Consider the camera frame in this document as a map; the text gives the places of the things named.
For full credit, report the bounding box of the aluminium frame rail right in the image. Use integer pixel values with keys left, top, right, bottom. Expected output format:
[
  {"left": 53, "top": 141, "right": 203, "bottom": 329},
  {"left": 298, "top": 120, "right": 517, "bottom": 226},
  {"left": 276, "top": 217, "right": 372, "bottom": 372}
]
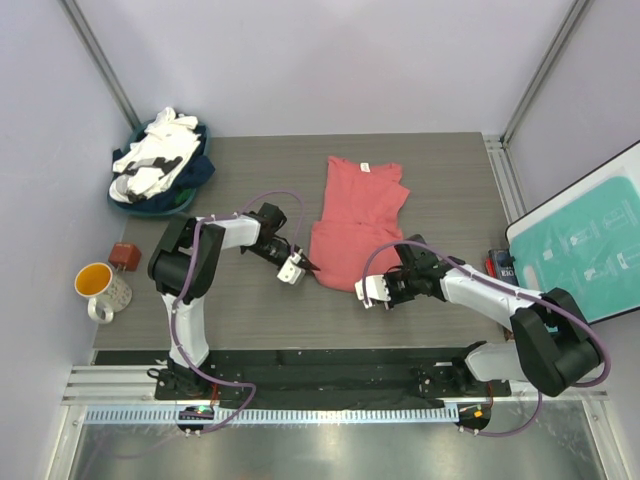
[{"left": 483, "top": 135, "right": 526, "bottom": 224}]

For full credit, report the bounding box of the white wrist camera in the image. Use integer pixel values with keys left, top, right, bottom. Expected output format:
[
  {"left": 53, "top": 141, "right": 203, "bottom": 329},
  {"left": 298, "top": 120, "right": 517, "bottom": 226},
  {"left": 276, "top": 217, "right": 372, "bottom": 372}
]
[
  {"left": 276, "top": 252, "right": 305, "bottom": 285},
  {"left": 355, "top": 275, "right": 391, "bottom": 310}
]

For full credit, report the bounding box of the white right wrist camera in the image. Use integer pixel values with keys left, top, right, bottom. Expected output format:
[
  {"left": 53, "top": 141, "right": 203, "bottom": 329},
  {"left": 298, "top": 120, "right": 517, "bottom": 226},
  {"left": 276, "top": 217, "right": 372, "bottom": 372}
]
[{"left": 355, "top": 275, "right": 391, "bottom": 310}]

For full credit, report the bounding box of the white t-shirt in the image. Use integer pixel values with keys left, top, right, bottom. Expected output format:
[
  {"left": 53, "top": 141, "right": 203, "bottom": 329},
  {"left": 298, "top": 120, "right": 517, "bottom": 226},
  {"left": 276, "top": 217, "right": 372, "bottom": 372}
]
[{"left": 109, "top": 107, "right": 201, "bottom": 204}]

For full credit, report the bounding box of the white mug orange inside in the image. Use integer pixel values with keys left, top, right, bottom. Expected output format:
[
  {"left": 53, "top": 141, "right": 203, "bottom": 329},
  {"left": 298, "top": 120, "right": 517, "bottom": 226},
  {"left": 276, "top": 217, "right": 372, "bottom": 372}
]
[{"left": 74, "top": 262, "right": 133, "bottom": 324}]

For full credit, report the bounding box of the teal laundry basket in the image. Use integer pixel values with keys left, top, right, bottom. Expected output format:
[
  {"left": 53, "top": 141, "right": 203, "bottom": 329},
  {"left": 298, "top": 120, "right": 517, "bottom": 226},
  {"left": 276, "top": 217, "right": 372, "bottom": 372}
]
[{"left": 106, "top": 119, "right": 215, "bottom": 219}]

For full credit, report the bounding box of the left aluminium corner post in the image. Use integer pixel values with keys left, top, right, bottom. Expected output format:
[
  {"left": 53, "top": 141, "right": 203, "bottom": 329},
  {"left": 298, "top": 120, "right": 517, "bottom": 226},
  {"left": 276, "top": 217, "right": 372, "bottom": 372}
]
[{"left": 58, "top": 0, "right": 141, "bottom": 129}]

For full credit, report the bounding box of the small red box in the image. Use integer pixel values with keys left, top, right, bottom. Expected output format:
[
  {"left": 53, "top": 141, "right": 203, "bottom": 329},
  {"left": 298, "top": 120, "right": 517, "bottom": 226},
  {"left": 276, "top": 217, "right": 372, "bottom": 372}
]
[{"left": 108, "top": 242, "right": 142, "bottom": 272}]

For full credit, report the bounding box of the pink t-shirt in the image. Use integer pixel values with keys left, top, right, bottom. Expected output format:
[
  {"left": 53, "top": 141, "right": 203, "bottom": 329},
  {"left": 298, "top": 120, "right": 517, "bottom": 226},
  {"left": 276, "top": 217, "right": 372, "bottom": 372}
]
[{"left": 309, "top": 156, "right": 410, "bottom": 293}]

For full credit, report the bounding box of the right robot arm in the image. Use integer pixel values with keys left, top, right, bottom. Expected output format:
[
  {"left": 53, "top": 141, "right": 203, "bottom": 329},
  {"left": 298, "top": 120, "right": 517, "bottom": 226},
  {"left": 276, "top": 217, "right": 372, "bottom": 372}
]
[{"left": 388, "top": 235, "right": 611, "bottom": 397}]

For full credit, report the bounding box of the teal instruction board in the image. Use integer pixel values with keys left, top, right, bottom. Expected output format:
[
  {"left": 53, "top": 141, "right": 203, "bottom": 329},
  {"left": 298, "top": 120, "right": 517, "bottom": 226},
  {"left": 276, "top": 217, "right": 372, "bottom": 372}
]
[{"left": 505, "top": 143, "right": 639, "bottom": 324}]

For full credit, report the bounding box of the red book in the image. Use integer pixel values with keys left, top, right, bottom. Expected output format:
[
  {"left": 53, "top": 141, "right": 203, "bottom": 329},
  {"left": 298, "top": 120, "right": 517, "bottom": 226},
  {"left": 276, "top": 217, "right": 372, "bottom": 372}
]
[{"left": 484, "top": 256, "right": 496, "bottom": 278}]

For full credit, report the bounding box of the aluminium front rail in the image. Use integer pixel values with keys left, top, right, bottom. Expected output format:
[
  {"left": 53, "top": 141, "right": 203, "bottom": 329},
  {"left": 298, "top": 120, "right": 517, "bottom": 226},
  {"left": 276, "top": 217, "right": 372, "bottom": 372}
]
[{"left": 61, "top": 362, "right": 610, "bottom": 426}]

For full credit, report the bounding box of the blue patterned book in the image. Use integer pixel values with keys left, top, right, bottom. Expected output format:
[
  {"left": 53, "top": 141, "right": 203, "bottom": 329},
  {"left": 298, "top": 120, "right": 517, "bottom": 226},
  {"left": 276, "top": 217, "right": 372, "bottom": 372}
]
[{"left": 488, "top": 249, "right": 518, "bottom": 286}]

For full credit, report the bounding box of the green garment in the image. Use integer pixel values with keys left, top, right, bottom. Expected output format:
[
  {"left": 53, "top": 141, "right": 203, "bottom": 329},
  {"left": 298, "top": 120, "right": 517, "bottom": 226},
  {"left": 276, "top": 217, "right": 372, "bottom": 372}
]
[{"left": 173, "top": 189, "right": 194, "bottom": 207}]

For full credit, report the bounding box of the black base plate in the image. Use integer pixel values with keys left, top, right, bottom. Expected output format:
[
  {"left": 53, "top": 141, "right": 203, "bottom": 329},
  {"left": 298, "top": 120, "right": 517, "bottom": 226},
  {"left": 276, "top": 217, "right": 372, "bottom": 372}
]
[{"left": 153, "top": 349, "right": 512, "bottom": 401}]

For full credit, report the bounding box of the right aluminium corner post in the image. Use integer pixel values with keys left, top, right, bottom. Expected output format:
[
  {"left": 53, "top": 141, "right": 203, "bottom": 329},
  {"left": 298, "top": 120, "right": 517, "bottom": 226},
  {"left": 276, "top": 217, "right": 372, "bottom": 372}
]
[{"left": 500, "top": 0, "right": 593, "bottom": 149}]

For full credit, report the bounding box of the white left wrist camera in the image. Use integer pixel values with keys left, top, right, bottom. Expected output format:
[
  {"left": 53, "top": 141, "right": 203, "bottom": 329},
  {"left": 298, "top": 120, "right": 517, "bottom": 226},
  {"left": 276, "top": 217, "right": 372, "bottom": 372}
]
[{"left": 276, "top": 252, "right": 305, "bottom": 285}]

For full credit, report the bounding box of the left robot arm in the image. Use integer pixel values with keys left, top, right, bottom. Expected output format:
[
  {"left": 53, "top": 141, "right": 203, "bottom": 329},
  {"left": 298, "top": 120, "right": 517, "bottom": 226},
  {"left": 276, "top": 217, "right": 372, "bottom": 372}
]
[{"left": 147, "top": 202, "right": 319, "bottom": 400}]

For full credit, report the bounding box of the aluminium corner post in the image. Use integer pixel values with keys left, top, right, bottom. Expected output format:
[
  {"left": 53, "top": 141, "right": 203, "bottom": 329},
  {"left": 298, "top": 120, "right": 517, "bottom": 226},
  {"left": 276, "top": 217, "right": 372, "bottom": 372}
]
[
  {"left": 58, "top": 0, "right": 141, "bottom": 129},
  {"left": 500, "top": 0, "right": 593, "bottom": 149}
]

